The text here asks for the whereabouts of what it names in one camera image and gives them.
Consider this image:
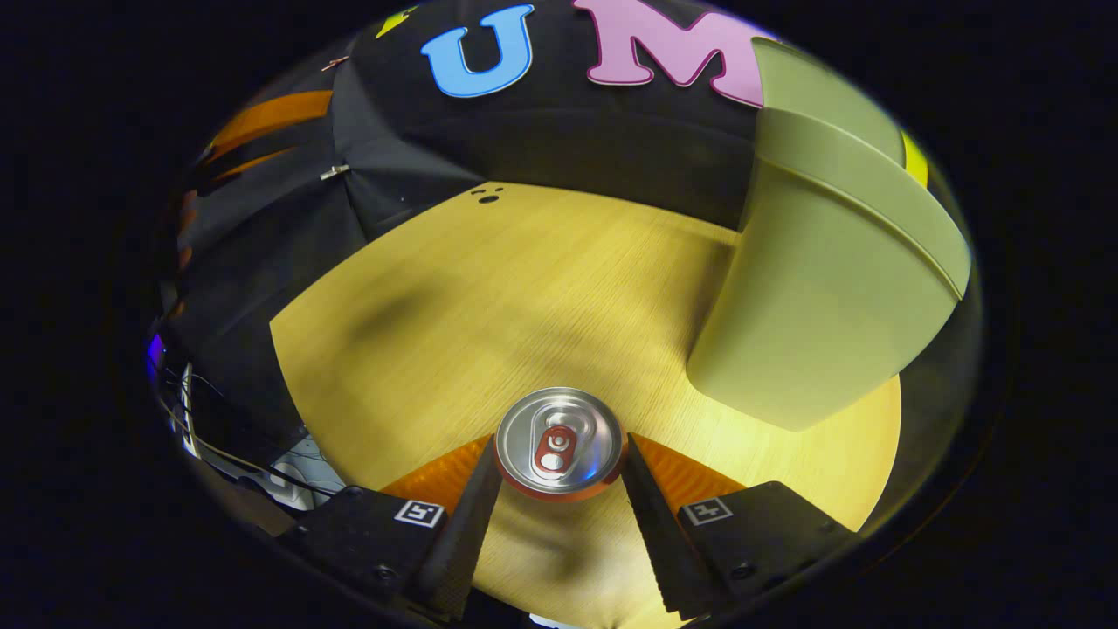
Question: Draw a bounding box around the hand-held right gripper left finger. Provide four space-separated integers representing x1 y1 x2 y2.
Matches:
278 432 505 623

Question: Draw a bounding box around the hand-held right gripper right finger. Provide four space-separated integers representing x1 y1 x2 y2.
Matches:
622 432 857 617

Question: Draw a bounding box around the wooden desktop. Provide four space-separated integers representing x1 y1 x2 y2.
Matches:
269 182 902 629

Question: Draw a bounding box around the thin black cable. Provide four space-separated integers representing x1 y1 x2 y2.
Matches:
166 363 342 499

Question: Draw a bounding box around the red pop can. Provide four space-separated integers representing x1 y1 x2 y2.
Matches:
493 387 626 503

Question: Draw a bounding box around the pale green desktop garbage bin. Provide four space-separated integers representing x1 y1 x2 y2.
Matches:
686 37 972 433

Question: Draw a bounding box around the white device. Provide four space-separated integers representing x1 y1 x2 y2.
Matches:
258 432 346 512

